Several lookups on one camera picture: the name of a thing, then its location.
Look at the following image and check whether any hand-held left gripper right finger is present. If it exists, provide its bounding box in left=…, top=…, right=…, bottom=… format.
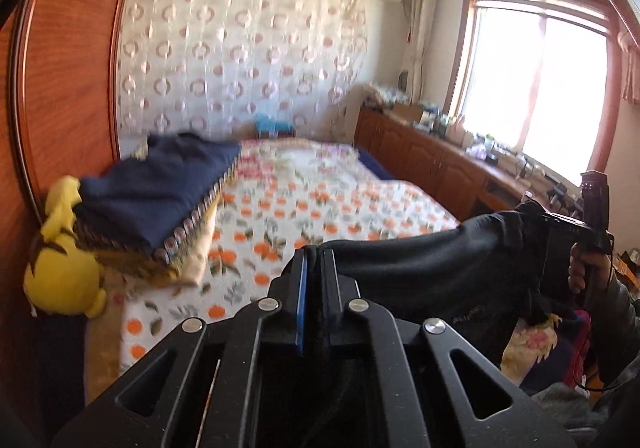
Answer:
left=320, top=250, right=577, bottom=448

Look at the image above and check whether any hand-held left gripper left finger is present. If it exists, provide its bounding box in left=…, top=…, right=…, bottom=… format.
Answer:
left=47, top=248, right=309, bottom=448

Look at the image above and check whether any black printed t-shirt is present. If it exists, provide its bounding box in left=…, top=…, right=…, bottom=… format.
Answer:
left=320, top=202, right=591, bottom=371

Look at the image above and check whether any person's right forearm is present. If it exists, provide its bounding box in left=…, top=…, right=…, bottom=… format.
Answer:
left=587, top=273, right=640, bottom=384

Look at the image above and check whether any person's right hand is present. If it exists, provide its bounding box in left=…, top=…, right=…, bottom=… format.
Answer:
left=569, top=243, right=614, bottom=309

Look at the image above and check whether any bed with orange-print sheet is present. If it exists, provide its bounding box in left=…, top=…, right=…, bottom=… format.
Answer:
left=85, top=168, right=461, bottom=404

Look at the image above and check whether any beige folded cloth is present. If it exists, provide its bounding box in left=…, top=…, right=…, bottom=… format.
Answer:
left=95, top=198, right=222, bottom=287

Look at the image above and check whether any navy blue mattress cover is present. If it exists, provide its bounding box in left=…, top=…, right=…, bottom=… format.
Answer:
left=357, top=148, right=401, bottom=181

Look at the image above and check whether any pink bottle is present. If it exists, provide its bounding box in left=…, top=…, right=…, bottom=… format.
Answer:
left=447, top=115, right=468, bottom=143

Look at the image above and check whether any floral quilt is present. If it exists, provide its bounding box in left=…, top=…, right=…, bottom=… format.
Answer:
left=235, top=138, right=361, bottom=179

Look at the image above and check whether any wooden-framed window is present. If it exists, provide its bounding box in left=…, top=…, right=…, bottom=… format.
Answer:
left=442, top=0, right=622, bottom=189

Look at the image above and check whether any long wooden cabinet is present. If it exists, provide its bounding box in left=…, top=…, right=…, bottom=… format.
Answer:
left=354, top=106, right=586, bottom=223

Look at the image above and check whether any blue bag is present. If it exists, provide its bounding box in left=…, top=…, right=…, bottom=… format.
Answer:
left=255, top=113, right=296, bottom=141

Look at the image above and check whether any navy blue folded garment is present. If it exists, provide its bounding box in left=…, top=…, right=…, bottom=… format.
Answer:
left=74, top=133, right=243, bottom=251

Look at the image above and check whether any cardboard box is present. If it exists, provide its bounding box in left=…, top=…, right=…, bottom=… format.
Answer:
left=385, top=102, right=423, bottom=123

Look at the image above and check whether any stack of folded cloths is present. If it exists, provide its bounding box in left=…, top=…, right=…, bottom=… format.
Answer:
left=365, top=82, right=401, bottom=108

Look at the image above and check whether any yellow plush toy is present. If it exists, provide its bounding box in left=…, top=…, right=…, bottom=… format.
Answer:
left=24, top=176, right=108, bottom=319

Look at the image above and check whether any white window curtain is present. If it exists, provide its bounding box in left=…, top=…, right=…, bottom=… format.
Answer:
left=402, top=0, right=441, bottom=103

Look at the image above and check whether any circle-patterned sheer curtain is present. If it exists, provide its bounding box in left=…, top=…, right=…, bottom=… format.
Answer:
left=116, top=0, right=368, bottom=149

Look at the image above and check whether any wooden slatted wardrobe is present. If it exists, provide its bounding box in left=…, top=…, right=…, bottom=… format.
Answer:
left=0, top=0, right=151, bottom=429

